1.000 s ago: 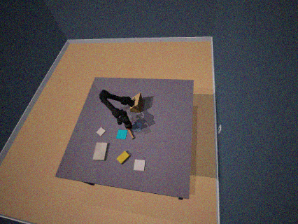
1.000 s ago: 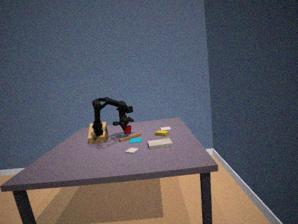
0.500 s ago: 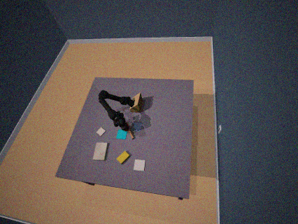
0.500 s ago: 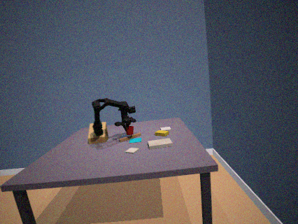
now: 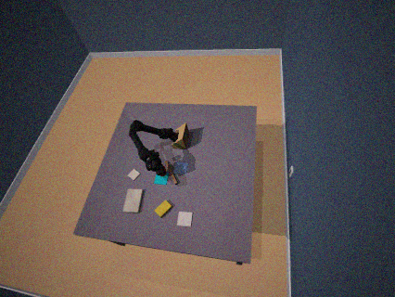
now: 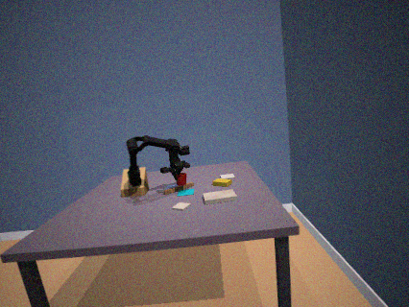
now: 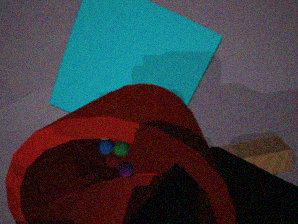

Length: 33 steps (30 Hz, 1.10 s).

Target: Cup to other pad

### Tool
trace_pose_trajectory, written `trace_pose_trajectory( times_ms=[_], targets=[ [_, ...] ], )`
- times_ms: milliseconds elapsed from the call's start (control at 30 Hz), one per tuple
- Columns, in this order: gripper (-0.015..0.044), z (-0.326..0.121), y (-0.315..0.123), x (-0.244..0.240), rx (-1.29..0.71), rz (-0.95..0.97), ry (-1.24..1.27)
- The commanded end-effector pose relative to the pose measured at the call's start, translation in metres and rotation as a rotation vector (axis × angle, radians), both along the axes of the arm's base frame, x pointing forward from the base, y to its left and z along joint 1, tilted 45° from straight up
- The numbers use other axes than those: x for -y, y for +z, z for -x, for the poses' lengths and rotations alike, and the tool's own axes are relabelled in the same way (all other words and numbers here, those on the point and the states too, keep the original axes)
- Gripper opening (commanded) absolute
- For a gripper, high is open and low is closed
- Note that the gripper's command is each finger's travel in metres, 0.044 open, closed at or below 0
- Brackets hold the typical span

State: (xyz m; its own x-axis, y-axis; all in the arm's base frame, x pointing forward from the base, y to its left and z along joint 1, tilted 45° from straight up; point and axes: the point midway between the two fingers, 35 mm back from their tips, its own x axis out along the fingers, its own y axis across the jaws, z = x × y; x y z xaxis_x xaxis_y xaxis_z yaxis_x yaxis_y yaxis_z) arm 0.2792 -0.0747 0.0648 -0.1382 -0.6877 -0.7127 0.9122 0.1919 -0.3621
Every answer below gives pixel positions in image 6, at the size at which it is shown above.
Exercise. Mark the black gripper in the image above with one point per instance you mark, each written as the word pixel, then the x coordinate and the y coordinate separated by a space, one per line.
pixel 165 170

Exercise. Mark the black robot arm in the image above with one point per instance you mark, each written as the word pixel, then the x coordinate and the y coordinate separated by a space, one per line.
pixel 171 145

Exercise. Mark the red cup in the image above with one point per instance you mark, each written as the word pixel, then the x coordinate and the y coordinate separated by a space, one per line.
pixel 181 179

